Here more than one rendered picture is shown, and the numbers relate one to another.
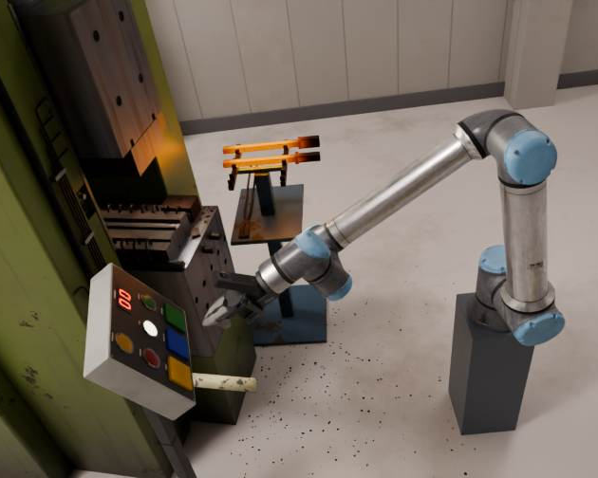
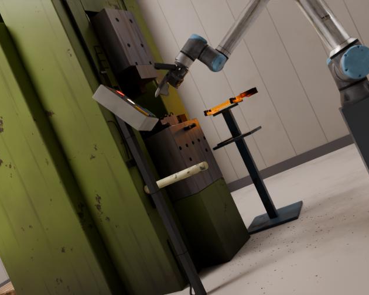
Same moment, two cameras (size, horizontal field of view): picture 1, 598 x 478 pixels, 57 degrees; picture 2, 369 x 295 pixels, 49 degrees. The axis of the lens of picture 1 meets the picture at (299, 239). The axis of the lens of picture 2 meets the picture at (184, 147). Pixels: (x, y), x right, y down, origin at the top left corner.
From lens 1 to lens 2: 1.73 m
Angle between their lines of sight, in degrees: 42
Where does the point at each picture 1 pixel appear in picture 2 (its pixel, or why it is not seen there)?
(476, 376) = (365, 145)
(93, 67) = (115, 27)
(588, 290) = not seen: outside the picture
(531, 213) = not seen: outside the picture
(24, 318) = (91, 151)
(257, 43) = (259, 123)
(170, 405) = (133, 117)
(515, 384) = not seen: outside the picture
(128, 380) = (111, 99)
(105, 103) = (121, 41)
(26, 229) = (86, 87)
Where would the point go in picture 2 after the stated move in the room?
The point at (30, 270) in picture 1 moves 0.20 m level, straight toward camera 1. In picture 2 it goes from (91, 113) to (92, 106)
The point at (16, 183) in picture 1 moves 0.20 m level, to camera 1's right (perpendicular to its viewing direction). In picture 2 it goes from (82, 64) to (110, 49)
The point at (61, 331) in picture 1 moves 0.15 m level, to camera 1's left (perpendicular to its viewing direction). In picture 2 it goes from (106, 153) to (86, 163)
